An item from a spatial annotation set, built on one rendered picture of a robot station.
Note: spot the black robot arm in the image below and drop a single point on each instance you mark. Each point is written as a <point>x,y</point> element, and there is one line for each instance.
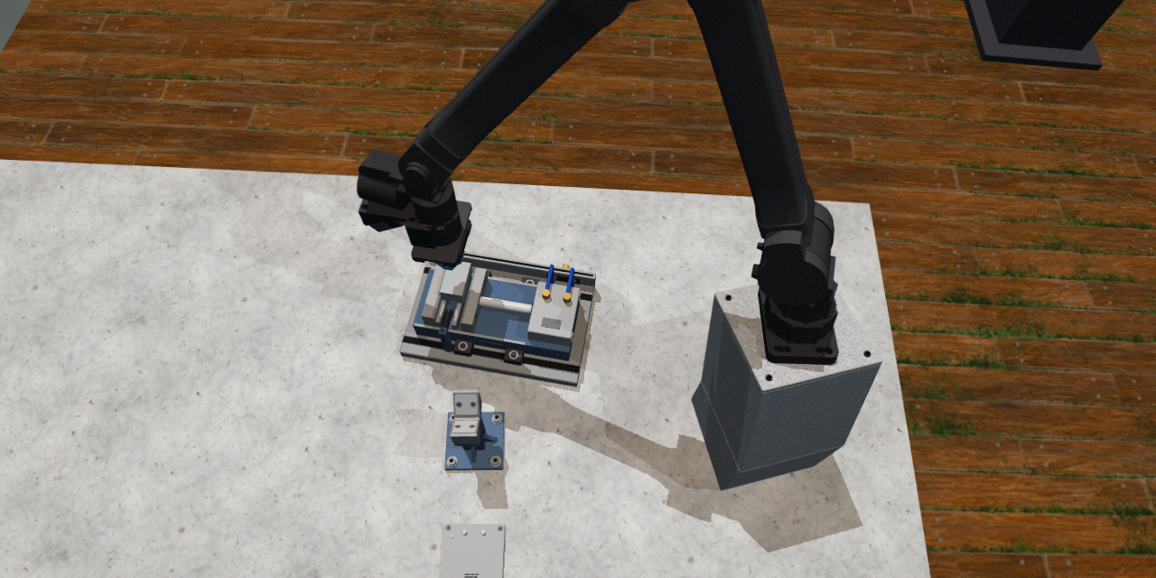
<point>797,266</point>

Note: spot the narrow grey metal bar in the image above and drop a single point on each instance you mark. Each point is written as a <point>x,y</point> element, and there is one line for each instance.
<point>440,314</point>

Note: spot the grey flat bar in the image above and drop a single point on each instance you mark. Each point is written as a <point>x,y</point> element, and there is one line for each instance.
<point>457,316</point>

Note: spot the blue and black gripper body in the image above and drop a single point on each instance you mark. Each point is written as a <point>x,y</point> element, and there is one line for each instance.
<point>450,239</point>

